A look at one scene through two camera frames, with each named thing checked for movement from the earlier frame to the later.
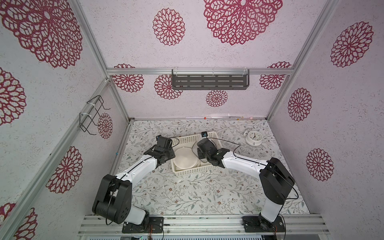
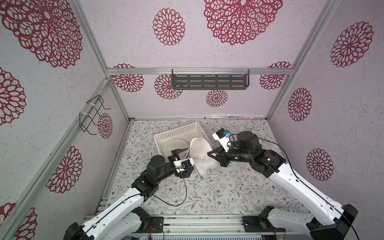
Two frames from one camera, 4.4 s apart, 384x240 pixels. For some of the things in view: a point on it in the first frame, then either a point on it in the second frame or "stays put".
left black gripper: [171, 153] → [175, 156]
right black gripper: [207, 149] → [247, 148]
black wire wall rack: [86, 116] stays put
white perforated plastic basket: [190, 141] → [186, 133]
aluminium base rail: [201, 225] stays put
